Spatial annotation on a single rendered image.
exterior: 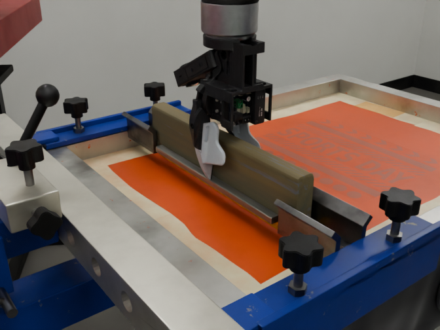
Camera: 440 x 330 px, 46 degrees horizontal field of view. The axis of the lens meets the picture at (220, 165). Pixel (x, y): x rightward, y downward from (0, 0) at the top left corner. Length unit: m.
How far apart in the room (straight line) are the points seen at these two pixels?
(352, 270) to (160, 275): 0.20
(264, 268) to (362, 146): 0.44
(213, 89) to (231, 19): 0.09
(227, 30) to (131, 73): 2.33
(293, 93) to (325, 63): 2.79
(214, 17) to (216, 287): 0.33
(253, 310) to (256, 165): 0.24
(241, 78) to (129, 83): 2.34
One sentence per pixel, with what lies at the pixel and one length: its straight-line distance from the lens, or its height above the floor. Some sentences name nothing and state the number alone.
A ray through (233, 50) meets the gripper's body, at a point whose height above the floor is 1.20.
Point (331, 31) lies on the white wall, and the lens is 3.98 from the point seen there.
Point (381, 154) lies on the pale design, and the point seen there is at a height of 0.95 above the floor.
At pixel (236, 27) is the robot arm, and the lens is 0.67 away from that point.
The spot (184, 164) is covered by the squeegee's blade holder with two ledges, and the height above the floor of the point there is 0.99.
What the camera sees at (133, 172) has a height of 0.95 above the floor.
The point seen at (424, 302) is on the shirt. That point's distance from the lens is 1.01.
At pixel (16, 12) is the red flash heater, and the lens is 1.72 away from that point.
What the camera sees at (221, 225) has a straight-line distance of 0.73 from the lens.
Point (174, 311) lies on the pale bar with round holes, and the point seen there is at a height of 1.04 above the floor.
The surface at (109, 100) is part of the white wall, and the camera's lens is 2.96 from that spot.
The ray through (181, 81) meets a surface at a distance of 0.78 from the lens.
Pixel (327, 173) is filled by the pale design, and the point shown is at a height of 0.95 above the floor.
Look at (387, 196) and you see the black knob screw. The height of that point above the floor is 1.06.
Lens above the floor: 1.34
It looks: 25 degrees down
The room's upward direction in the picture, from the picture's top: straight up
